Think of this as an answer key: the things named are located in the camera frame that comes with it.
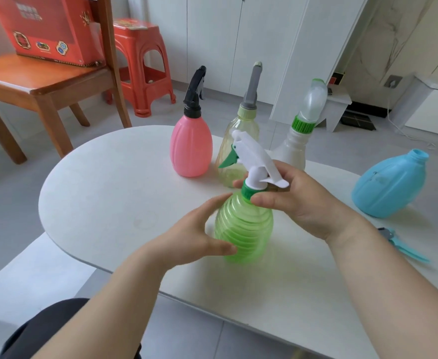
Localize person's left hand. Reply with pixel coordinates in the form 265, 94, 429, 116
143, 193, 238, 274

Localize person's right hand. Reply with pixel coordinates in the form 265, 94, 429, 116
232, 160, 367, 244

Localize green translucent ribbed bottle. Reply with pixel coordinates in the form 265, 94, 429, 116
214, 190, 274, 264

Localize white trigger sprayer head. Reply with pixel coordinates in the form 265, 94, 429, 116
218, 129, 290, 201

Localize person's right forearm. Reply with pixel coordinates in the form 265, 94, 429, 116
326, 217, 438, 359

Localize person's left forearm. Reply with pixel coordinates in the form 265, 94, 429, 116
32, 243, 167, 359

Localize white spray bottle green collar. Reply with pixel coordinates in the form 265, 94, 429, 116
271, 78, 329, 172

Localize clear yellowish spray bottle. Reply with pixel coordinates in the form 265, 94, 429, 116
215, 61, 263, 188

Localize pink spray bottle black sprayer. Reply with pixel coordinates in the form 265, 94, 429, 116
170, 66, 214, 178

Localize black floor mat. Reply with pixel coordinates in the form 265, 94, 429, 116
340, 110, 377, 131

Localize blue plastic bottle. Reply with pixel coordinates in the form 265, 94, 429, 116
352, 149, 430, 219

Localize small white step stool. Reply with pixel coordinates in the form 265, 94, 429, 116
316, 85, 353, 133

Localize teal trigger sprayer head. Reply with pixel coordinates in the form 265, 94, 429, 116
377, 227, 431, 264

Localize red plastic stool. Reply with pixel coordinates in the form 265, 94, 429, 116
105, 18, 176, 118

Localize white wardrobe cabinet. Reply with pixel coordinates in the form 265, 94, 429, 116
127, 0, 369, 125

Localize white low cabinet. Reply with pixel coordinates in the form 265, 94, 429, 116
389, 73, 438, 139

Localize person's black trousers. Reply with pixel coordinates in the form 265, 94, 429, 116
0, 298, 143, 359

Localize white bench seat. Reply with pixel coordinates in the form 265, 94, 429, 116
0, 232, 96, 359

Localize flat red packet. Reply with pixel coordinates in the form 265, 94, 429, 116
112, 18, 148, 31

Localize brown wooden chair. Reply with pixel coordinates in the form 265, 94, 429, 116
0, 0, 133, 165

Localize red cardboard box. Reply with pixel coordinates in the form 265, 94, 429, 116
0, 0, 105, 68

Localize white power cable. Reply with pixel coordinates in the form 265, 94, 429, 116
387, 88, 438, 150

